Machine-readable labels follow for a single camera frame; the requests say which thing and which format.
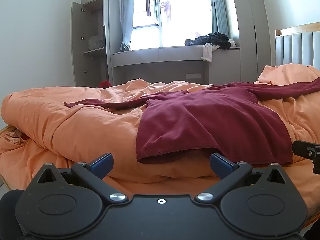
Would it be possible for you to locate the tall closed grey wardrobe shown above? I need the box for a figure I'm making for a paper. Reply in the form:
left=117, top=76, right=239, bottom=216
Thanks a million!
left=230, top=0, right=272, bottom=82

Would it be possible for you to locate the light blue curtain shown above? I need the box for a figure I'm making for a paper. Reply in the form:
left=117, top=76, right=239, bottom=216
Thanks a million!
left=208, top=0, right=230, bottom=39
left=121, top=0, right=136, bottom=52

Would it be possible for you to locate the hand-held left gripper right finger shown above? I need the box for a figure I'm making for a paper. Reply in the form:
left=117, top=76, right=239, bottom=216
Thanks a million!
left=194, top=152, right=288, bottom=204

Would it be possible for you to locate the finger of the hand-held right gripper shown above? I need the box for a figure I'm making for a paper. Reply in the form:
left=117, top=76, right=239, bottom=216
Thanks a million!
left=292, top=140, right=320, bottom=174

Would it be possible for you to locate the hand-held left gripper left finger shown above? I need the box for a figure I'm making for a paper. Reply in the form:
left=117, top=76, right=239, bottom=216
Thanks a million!
left=37, top=152, right=128, bottom=204

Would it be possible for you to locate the open grey wardrobe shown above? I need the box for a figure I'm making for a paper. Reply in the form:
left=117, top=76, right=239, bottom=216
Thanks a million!
left=71, top=0, right=112, bottom=88

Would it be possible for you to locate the grey window bench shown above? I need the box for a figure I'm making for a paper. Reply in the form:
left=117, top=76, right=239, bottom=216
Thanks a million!
left=111, top=45, right=241, bottom=86

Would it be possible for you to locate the orange duvet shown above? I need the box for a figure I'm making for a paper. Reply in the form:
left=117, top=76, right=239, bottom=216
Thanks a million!
left=0, top=64, right=320, bottom=230

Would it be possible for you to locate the hanging pink garment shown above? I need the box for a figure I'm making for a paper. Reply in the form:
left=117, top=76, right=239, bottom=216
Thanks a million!
left=161, top=1, right=173, bottom=22

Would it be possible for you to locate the grey padded headboard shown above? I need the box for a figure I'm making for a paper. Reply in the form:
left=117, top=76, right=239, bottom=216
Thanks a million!
left=275, top=22, right=320, bottom=68

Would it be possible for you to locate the white bag on shelf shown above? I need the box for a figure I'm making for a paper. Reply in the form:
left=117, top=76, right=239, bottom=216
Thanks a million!
left=87, top=35, right=105, bottom=50

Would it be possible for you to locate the dark clothes pile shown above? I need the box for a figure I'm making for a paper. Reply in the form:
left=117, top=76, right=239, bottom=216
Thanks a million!
left=184, top=32, right=232, bottom=50

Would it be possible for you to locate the maroon long-sleeve shirt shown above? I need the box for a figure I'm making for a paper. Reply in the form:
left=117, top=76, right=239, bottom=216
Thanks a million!
left=64, top=77, right=320, bottom=166

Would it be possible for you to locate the white cloth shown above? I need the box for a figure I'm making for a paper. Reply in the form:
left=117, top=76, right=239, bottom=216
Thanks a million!
left=201, top=39, right=236, bottom=63

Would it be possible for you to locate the window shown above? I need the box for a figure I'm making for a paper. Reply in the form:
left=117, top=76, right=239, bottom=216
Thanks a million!
left=131, top=0, right=217, bottom=48

